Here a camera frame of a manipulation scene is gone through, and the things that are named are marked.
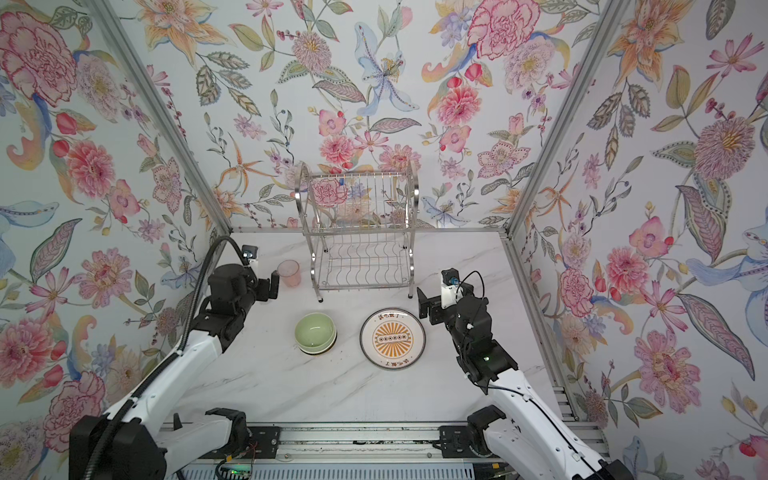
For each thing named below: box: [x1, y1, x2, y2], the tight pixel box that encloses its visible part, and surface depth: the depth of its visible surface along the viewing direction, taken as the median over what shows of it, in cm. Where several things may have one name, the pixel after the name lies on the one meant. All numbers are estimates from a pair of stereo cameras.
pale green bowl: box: [294, 312, 337, 352], surface depth 88 cm
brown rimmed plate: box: [359, 307, 427, 370], surface depth 92 cm
